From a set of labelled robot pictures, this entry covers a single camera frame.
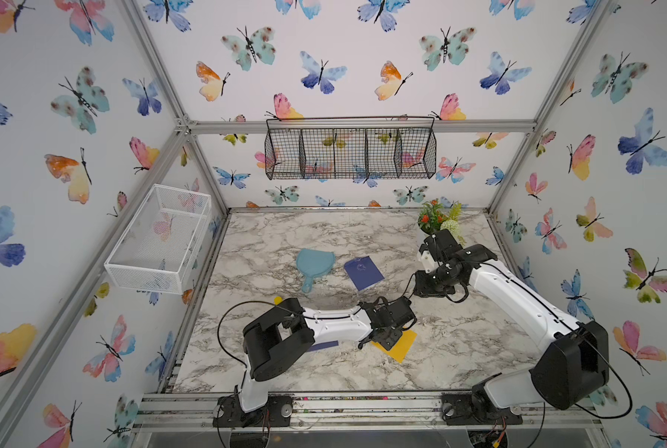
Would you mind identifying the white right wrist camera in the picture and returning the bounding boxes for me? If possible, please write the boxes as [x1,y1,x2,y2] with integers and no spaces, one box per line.
[418,250,438,274]

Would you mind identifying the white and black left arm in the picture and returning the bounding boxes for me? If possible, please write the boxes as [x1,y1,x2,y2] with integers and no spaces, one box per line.
[238,297,417,414]

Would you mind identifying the yellow envelope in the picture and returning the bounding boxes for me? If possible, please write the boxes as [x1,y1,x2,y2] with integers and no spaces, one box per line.
[373,330,417,364]

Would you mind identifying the teal plastic scoop dish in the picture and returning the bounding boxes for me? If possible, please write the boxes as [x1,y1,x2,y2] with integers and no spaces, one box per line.
[296,248,335,294]

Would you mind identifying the artificial flowers in white pot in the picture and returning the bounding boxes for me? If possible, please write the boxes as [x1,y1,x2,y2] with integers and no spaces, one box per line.
[417,198,465,244]

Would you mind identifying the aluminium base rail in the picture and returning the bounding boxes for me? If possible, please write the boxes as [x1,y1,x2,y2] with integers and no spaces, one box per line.
[134,390,602,433]

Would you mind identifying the white mesh wall basket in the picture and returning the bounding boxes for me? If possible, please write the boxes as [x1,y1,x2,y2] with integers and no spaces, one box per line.
[104,184,212,294]

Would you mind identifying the black wire wall basket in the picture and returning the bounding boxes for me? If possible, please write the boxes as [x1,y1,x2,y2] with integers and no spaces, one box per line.
[262,116,437,181]

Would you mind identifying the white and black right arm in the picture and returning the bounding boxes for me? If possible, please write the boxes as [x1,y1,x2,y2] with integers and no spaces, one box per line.
[415,230,611,410]

